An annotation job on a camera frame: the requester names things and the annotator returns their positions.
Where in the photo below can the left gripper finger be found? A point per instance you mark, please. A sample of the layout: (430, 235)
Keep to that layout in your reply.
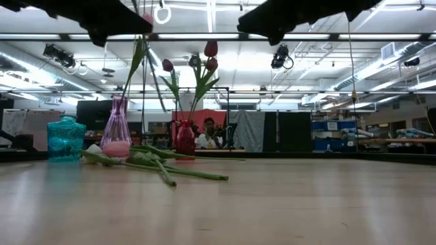
(126, 22)

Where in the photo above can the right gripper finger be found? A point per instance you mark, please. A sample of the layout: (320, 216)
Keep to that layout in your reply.
(259, 18)

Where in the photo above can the purple glass vase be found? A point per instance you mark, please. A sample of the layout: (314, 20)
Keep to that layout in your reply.
(116, 127)

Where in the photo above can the white artificial tulip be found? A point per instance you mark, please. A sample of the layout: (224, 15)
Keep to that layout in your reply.
(92, 150)

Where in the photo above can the black background robot arm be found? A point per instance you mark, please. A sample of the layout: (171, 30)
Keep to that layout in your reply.
(232, 132)

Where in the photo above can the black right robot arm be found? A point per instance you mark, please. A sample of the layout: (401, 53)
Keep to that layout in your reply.
(364, 5)

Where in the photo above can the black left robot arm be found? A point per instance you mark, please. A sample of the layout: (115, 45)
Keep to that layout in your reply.
(24, 5)

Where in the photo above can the teal glass vase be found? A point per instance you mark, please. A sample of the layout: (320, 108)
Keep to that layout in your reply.
(65, 139)

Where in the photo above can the red glass vase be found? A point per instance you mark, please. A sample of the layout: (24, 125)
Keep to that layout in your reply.
(185, 137)

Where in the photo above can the overhead light bar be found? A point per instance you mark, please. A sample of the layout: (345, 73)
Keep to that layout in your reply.
(243, 36)

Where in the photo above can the black monitor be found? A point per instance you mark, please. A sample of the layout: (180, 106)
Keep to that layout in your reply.
(92, 115)

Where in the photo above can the red cloth backdrop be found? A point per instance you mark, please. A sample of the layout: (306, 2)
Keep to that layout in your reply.
(218, 115)

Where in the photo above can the grey cloth backdrop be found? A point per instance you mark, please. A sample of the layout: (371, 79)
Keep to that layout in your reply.
(252, 131)

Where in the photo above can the blue storage bin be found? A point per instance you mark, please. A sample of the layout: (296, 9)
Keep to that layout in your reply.
(322, 126)
(334, 145)

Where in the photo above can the black panel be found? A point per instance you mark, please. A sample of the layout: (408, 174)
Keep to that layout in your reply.
(294, 132)

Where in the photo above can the whiteboard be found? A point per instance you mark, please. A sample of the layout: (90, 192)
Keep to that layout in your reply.
(34, 129)

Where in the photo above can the person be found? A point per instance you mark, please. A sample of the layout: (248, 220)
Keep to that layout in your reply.
(207, 141)

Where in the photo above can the wooden workbench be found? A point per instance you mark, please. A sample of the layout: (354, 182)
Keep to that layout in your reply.
(395, 140)

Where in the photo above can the black ceiling-mounted camera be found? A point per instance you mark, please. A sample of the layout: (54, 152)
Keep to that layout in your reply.
(280, 58)
(194, 61)
(59, 56)

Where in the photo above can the black metal stand frame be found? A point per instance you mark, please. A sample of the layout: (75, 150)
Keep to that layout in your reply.
(221, 88)

